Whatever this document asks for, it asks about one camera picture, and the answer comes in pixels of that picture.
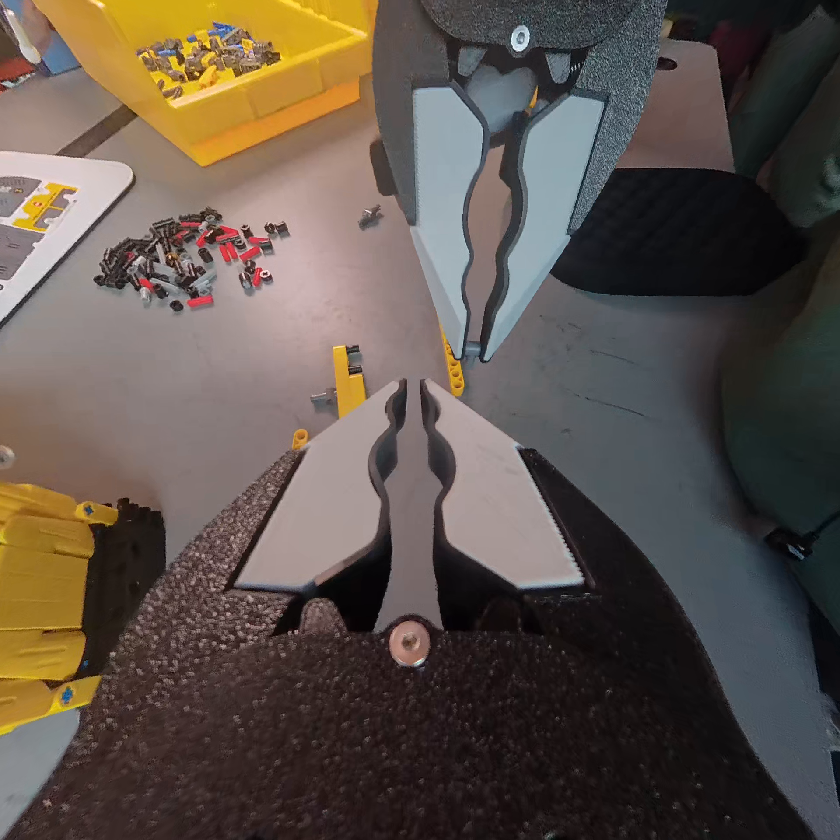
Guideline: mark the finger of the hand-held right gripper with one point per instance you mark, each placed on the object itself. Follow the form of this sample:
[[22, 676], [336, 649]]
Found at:
[[558, 170], [439, 170]]

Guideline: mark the long yellow lego beam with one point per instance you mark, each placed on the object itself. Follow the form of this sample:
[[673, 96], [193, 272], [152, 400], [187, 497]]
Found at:
[[348, 387], [456, 377]]

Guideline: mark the black quilted cushion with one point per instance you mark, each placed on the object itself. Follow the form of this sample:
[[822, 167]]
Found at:
[[676, 229]]

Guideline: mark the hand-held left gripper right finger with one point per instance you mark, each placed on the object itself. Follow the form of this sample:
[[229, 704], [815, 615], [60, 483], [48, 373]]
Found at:
[[505, 518]]

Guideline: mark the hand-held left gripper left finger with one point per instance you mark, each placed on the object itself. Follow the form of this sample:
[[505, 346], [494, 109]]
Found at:
[[315, 518]]

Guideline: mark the lego instruction booklet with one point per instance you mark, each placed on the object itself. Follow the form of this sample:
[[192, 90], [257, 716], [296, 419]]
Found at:
[[52, 216]]

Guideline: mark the heap of grey lego parts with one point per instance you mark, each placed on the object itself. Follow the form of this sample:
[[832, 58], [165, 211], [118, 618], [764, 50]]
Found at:
[[210, 59]]

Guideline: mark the pile of small lego pieces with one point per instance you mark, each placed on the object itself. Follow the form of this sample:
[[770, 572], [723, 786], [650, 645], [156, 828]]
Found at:
[[184, 256]]

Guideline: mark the yellow plastic bin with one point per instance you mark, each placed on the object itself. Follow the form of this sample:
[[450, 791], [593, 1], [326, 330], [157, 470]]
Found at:
[[262, 118]]

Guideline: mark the yellow black lego vehicle model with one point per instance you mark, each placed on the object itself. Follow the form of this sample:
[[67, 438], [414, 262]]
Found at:
[[39, 577]]

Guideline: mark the light blue box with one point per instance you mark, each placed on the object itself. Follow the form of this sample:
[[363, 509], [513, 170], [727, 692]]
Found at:
[[59, 52]]

